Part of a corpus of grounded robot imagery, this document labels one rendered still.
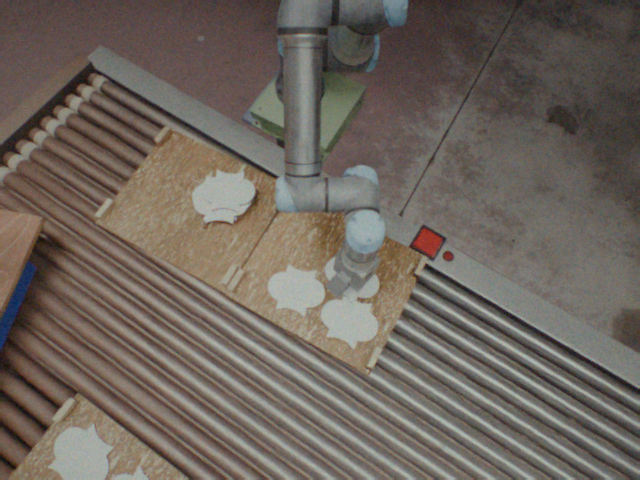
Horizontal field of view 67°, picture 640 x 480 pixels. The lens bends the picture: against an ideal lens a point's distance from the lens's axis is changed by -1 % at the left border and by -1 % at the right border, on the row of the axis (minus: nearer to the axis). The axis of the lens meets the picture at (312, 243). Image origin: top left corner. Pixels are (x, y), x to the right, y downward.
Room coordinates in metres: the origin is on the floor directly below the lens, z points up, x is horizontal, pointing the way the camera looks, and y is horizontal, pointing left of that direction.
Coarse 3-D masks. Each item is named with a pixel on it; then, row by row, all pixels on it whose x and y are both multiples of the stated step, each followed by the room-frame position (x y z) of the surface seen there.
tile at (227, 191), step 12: (216, 180) 0.65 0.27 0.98; (228, 180) 0.65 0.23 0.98; (240, 180) 0.66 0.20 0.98; (204, 192) 0.61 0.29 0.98; (216, 192) 0.61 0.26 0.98; (228, 192) 0.62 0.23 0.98; (240, 192) 0.62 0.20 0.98; (252, 192) 0.62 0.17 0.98; (216, 204) 0.58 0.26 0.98; (228, 204) 0.58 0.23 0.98; (240, 204) 0.58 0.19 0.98
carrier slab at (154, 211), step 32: (160, 160) 0.73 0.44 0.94; (192, 160) 0.74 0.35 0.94; (224, 160) 0.74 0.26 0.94; (128, 192) 0.62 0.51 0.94; (160, 192) 0.63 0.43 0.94; (192, 192) 0.63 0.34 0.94; (256, 192) 0.64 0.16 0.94; (128, 224) 0.53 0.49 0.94; (160, 224) 0.53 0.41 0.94; (192, 224) 0.54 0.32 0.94; (224, 224) 0.54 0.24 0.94; (256, 224) 0.55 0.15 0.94; (160, 256) 0.44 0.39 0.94; (192, 256) 0.44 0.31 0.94; (224, 256) 0.45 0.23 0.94; (224, 288) 0.36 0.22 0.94
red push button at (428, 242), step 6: (420, 234) 0.55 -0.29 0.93; (426, 234) 0.55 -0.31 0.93; (432, 234) 0.55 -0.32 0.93; (420, 240) 0.53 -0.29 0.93; (426, 240) 0.53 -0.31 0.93; (432, 240) 0.53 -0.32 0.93; (438, 240) 0.53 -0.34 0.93; (420, 246) 0.51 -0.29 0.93; (426, 246) 0.51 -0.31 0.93; (432, 246) 0.51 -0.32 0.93; (438, 246) 0.52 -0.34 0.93; (426, 252) 0.50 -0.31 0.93; (432, 252) 0.50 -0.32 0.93
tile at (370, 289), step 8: (328, 264) 0.44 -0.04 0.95; (328, 272) 0.42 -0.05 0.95; (376, 280) 0.40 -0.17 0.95; (352, 288) 0.38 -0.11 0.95; (368, 288) 0.38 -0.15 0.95; (376, 288) 0.38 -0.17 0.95; (352, 296) 0.36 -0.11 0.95; (360, 296) 0.36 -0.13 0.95; (368, 296) 0.36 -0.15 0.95; (352, 304) 0.34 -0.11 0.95
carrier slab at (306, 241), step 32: (288, 224) 0.55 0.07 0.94; (320, 224) 0.56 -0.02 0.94; (256, 256) 0.45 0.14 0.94; (288, 256) 0.46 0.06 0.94; (320, 256) 0.47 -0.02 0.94; (384, 256) 0.48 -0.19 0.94; (416, 256) 0.48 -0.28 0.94; (256, 288) 0.37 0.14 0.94; (384, 288) 0.39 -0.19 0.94; (288, 320) 0.29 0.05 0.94; (320, 320) 0.29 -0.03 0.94; (384, 320) 0.30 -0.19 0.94; (352, 352) 0.22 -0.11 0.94
